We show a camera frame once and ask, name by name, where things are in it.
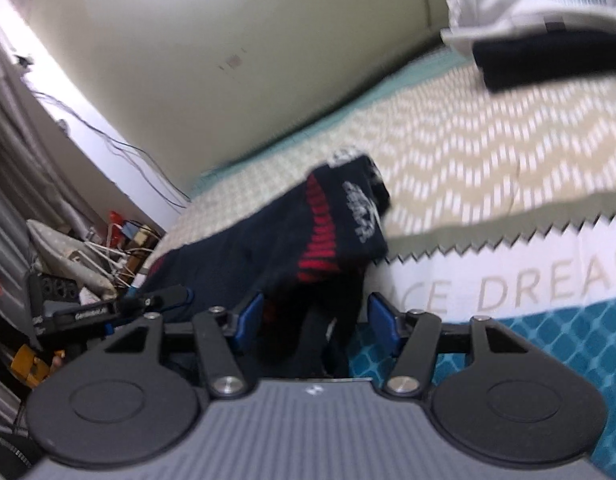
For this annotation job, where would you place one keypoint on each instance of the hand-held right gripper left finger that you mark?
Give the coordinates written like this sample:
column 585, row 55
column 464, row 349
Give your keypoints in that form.
column 250, row 320

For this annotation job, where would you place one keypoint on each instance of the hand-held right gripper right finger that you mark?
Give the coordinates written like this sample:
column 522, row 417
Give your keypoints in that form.
column 382, row 322

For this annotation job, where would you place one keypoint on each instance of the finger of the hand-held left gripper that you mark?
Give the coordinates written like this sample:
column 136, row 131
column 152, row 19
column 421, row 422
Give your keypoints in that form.
column 88, row 316

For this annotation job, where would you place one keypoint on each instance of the navy red white patterned sweater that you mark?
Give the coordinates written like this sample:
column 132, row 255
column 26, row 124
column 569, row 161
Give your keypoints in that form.
column 268, row 255

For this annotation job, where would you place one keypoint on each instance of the yellow tool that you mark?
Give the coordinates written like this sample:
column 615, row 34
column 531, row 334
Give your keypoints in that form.
column 30, row 365

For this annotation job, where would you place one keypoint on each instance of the dotted ironing board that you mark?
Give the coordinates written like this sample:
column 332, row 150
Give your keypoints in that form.
column 63, row 255

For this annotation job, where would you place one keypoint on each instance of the small tan box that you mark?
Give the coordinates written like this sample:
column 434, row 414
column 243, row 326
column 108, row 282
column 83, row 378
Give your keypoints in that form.
column 148, row 250

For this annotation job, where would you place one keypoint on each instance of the small blue box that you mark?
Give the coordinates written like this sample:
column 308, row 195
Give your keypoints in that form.
column 130, row 230

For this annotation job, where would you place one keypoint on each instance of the red plastic item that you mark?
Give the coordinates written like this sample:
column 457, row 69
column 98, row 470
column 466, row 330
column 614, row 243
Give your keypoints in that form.
column 114, row 217

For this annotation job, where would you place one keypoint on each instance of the grey curtain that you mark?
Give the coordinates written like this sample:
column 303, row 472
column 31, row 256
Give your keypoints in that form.
column 18, row 160

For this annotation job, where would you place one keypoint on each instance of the beige chevron bed sheet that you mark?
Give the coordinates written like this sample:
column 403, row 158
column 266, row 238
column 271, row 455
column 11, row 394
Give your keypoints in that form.
column 487, row 170

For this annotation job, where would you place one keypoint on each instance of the teal quilted mattress cover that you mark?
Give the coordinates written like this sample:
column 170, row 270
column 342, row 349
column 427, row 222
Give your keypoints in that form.
column 318, row 132

